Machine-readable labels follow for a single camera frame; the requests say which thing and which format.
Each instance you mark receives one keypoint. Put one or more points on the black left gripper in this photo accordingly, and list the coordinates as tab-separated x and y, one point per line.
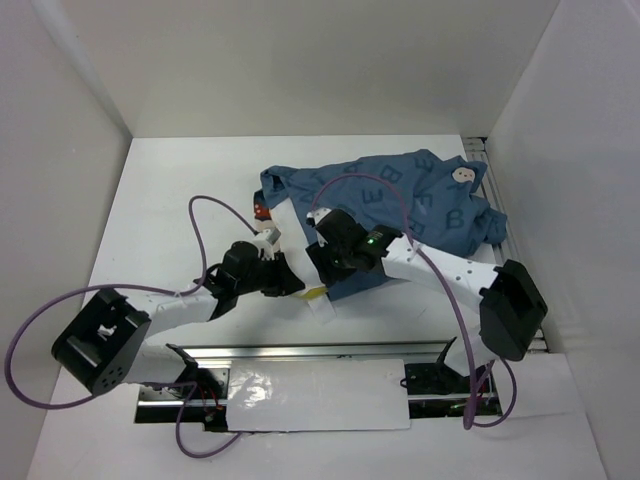
283	279

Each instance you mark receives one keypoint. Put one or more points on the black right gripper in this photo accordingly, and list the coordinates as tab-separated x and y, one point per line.
319	254

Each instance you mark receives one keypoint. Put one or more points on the white pillow yellow trim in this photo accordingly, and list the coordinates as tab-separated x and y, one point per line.
293	243

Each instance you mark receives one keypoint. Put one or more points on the blue cartoon print pillowcase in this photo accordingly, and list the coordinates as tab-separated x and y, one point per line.
435	199

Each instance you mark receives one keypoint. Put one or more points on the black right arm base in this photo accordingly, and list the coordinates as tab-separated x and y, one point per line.
433	389

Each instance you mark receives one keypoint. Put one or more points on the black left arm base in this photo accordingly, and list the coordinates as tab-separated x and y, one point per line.
206	406

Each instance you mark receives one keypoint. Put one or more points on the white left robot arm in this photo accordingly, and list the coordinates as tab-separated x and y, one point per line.
107	343

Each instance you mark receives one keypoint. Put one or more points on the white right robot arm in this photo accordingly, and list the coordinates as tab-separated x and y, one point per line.
505	297

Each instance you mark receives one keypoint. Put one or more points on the white cover plate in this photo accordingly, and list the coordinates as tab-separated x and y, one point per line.
319	395

